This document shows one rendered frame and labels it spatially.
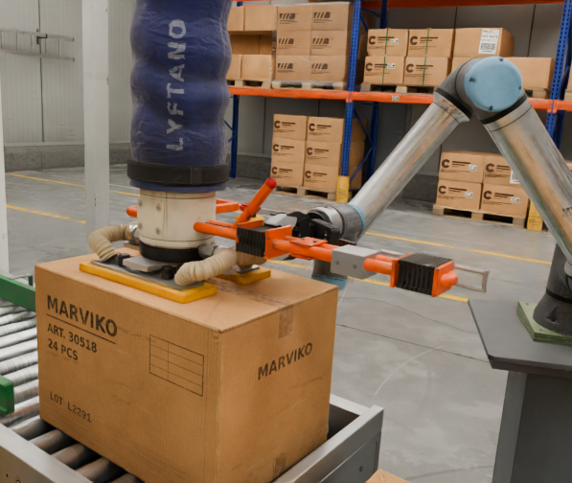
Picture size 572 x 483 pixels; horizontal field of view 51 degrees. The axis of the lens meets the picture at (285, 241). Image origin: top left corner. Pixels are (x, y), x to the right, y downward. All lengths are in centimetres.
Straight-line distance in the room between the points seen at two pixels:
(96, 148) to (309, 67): 545
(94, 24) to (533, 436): 348
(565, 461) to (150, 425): 120
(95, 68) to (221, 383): 334
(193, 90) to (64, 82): 1086
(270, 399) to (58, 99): 1097
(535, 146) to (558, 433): 85
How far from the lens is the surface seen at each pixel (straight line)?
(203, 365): 115
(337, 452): 144
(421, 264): 103
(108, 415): 143
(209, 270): 122
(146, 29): 130
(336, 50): 905
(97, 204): 432
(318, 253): 113
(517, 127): 148
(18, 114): 1151
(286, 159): 946
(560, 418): 191
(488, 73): 144
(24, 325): 233
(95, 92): 425
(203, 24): 130
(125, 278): 134
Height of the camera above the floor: 135
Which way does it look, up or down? 13 degrees down
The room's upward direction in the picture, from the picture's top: 3 degrees clockwise
